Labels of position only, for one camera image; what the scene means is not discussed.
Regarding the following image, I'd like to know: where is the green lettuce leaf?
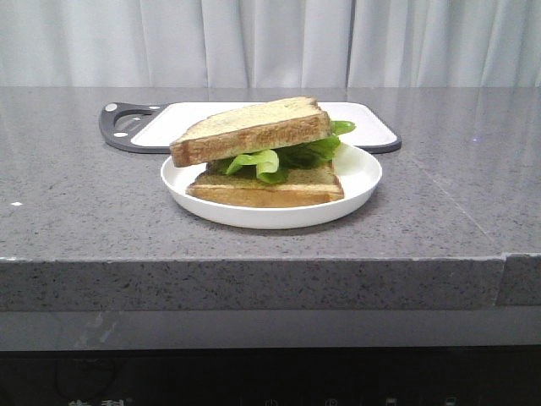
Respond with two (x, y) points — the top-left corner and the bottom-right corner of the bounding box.
(207, 121), (356, 184)

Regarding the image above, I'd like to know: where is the toasted bread slice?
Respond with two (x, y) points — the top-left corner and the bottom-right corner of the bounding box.
(186, 162), (345, 208)
(170, 96), (331, 167)

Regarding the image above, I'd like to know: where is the white round plate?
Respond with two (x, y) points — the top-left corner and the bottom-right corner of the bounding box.
(161, 144), (382, 229)

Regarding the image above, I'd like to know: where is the black appliance front panel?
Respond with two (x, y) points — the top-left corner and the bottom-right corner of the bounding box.
(1, 347), (540, 405)

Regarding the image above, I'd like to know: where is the white curtain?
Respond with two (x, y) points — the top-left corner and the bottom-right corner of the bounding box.
(1, 1), (540, 88)

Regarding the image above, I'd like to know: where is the white cutting board black handle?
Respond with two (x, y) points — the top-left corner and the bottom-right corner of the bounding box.
(99, 101), (402, 154)

